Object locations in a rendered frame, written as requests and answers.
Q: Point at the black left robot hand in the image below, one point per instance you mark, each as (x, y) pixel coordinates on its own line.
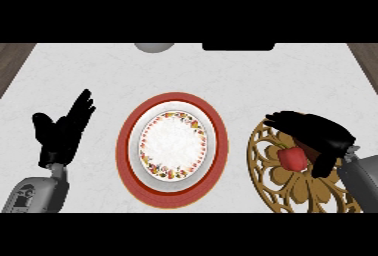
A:
(61, 133)

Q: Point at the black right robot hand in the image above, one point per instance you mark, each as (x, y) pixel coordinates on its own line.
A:
(319, 131)

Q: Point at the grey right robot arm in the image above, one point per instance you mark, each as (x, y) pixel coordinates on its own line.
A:
(362, 178)

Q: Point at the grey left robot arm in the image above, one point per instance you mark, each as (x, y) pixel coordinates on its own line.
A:
(37, 192)

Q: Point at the red bell pepper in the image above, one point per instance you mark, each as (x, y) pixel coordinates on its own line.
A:
(293, 159)

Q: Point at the gold openwork round placemat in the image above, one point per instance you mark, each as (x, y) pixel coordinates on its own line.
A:
(290, 180)

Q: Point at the white plate with floral rim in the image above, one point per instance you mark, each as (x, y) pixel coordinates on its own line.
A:
(172, 145)

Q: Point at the red round placemat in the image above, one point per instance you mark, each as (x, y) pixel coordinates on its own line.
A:
(172, 150)

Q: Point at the black rectangular object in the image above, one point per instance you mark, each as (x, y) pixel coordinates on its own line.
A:
(238, 46)

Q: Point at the grey round object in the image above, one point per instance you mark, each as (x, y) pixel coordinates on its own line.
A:
(154, 47)

